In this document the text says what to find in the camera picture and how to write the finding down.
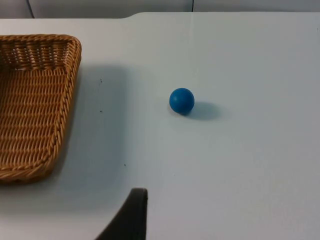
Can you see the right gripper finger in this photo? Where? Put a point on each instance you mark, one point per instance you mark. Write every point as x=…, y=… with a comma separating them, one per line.
x=130, y=220

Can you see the blue ball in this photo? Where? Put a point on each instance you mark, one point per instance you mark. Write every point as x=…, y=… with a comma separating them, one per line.
x=181, y=101

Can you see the pale brown wicker basket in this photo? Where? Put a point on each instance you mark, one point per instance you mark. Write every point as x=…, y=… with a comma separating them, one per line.
x=32, y=112

